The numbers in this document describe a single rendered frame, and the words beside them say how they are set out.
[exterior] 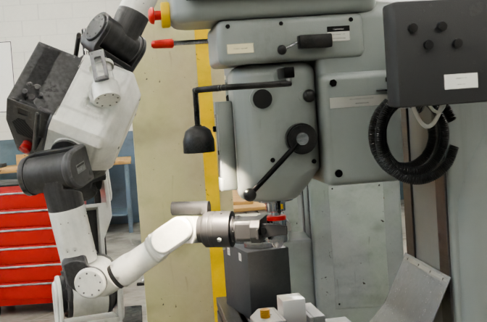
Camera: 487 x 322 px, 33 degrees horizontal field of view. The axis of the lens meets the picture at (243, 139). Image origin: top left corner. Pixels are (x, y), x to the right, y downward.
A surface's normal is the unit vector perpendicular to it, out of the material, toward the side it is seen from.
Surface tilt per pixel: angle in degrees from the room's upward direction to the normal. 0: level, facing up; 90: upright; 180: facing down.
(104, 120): 58
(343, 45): 90
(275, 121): 90
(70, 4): 90
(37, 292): 90
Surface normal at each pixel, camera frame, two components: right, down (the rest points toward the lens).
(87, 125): 0.26, -0.50
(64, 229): -0.06, 0.16
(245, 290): -0.94, 0.08
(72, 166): 0.94, -0.15
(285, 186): 0.15, 0.50
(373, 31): 0.13, 0.04
